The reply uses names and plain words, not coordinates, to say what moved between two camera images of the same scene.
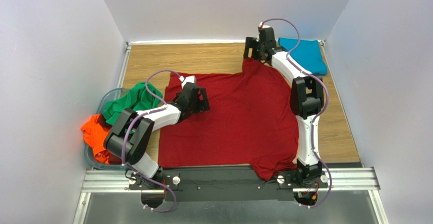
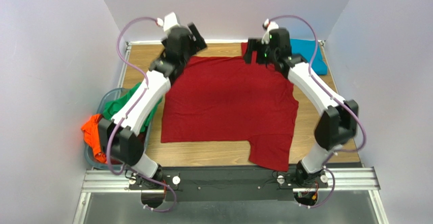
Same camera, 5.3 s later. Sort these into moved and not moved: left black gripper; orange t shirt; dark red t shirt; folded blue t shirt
Moved: left black gripper; dark red t shirt
Not moved: orange t shirt; folded blue t shirt
